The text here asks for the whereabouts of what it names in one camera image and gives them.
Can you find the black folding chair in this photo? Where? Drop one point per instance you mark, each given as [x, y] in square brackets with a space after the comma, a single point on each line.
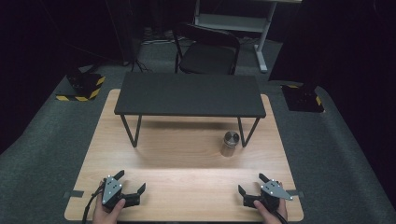
[207, 57]

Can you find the black yellow striped stand base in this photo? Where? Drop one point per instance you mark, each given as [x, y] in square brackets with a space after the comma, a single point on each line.
[83, 88]
[303, 99]

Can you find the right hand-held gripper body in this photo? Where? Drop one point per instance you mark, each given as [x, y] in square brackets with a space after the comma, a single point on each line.
[273, 189]

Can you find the person's right hand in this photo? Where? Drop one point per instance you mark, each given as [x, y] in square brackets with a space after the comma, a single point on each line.
[274, 217]

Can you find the black shelf with metal legs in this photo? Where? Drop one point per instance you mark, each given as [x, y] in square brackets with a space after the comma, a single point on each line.
[190, 93]

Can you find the person's left hand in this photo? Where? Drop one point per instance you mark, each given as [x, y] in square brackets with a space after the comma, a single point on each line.
[106, 215]

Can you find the white metal desk frame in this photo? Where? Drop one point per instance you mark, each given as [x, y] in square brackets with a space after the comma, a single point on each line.
[243, 21]

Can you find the grey tape strip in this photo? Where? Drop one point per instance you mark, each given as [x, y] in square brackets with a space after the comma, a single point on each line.
[297, 193]
[73, 194]

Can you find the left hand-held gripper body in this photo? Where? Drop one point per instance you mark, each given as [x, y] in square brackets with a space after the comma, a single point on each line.
[111, 190]

